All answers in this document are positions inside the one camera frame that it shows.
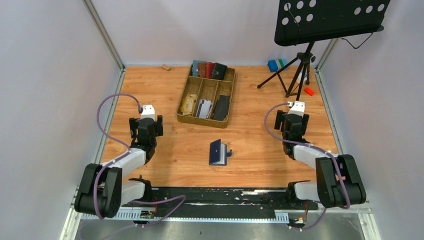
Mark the dark blue card holder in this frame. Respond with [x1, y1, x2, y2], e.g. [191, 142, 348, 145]
[209, 139, 233, 166]

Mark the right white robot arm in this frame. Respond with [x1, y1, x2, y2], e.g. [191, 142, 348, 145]
[274, 110, 367, 208]

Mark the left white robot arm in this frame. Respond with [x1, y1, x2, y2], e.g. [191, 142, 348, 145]
[74, 115, 163, 219]

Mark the gold cards pile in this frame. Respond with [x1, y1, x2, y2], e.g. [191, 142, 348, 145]
[180, 93, 198, 116]

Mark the white cards pile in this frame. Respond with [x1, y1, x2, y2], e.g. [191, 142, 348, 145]
[195, 99, 213, 119]

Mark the black cards pile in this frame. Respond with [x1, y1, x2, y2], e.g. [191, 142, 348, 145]
[212, 95, 230, 121]

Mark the teal card holder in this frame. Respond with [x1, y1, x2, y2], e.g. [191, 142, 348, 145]
[191, 60, 206, 77]

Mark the brown card holder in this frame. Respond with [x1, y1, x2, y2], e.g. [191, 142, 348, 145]
[197, 62, 207, 78]

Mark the red card holder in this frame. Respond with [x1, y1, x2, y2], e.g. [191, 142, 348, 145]
[205, 62, 215, 79]

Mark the black card holder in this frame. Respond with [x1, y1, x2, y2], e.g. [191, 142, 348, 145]
[211, 62, 228, 80]

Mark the red block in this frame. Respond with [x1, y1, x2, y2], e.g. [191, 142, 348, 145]
[304, 87, 315, 96]

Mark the blue green block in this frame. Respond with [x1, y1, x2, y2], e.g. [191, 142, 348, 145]
[267, 58, 288, 73]

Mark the woven wicker tray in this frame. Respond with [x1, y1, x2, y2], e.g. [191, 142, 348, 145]
[176, 67, 236, 129]

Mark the small wooden block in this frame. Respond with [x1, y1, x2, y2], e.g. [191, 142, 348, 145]
[161, 64, 172, 71]

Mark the black music stand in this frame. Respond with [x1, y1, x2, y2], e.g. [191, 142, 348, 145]
[257, 0, 390, 100]

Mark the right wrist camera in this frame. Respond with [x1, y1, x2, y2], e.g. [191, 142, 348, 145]
[288, 101, 306, 117]

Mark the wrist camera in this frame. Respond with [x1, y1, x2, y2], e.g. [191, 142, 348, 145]
[140, 104, 156, 120]
[288, 101, 306, 117]

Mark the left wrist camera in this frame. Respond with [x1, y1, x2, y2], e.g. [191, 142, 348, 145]
[140, 104, 156, 120]

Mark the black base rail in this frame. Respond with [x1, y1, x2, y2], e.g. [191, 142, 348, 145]
[142, 186, 319, 215]

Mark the white slotted cable duct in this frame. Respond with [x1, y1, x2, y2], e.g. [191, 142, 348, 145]
[81, 207, 290, 223]

